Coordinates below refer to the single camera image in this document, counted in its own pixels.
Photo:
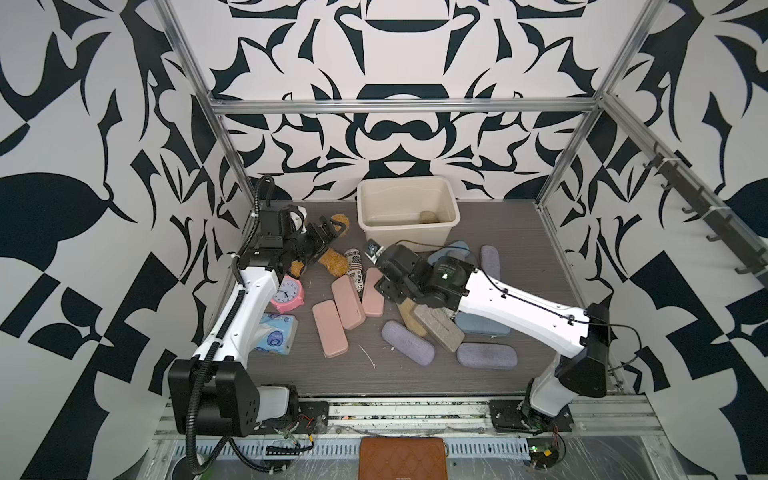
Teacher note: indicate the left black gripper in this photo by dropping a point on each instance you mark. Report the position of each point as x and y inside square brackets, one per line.
[318, 245]

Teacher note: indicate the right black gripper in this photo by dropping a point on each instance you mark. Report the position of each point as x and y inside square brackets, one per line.
[386, 289]

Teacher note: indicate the tan woven glasses case front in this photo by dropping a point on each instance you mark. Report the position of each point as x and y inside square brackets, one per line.
[428, 217]

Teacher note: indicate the tan woven glasses case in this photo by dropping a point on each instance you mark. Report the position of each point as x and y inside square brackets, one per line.
[411, 322]
[428, 217]

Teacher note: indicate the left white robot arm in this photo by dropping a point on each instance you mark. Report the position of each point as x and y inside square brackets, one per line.
[215, 401]

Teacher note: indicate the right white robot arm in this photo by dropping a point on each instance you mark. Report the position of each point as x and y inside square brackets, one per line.
[580, 337]

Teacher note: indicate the blue glasses case back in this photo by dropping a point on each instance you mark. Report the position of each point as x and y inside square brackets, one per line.
[457, 249]

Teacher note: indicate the blue glasses case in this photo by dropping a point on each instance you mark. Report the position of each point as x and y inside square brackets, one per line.
[457, 249]
[478, 325]

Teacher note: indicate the tan woven glasses case centre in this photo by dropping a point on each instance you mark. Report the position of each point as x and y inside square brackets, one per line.
[411, 322]

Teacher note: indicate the blue glasses case front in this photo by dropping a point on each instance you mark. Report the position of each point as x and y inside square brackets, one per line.
[478, 325]

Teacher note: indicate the pink glasses case right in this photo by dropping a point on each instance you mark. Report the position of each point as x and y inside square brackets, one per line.
[373, 302]

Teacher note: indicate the pink glasses case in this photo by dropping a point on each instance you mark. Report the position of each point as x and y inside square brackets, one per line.
[348, 303]
[373, 302]
[330, 330]

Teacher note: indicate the beige plastic storage box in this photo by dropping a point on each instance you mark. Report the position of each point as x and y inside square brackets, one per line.
[388, 210]

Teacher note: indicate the pink glasses case middle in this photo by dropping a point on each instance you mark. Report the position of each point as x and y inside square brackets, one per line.
[348, 303]

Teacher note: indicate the pink glasses case front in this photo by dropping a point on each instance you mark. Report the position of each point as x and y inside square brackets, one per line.
[330, 330]

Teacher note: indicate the orange plush teddy bear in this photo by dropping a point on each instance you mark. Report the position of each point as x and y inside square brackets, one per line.
[336, 264]

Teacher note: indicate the grey woven rectangular case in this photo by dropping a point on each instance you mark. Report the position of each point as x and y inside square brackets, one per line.
[439, 323]

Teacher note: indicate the newspaper print case left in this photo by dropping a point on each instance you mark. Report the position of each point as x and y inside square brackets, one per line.
[355, 268]

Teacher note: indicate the pink alarm clock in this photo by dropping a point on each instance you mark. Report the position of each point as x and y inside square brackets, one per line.
[289, 296]

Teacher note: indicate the blue tissue pack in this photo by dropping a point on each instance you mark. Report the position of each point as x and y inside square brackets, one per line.
[276, 333]

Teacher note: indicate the brown quilted leather wallet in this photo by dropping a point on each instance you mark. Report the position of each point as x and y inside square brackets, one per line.
[402, 459]

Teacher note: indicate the green circuit board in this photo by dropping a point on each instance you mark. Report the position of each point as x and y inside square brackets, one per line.
[545, 453]

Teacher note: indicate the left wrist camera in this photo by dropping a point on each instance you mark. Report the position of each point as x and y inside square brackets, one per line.
[297, 217]

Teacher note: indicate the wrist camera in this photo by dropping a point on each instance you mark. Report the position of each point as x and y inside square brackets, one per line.
[297, 217]
[373, 251]

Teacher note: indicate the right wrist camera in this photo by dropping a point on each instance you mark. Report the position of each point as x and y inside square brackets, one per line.
[373, 251]

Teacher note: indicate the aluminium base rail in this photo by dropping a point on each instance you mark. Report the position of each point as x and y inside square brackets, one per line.
[622, 415]

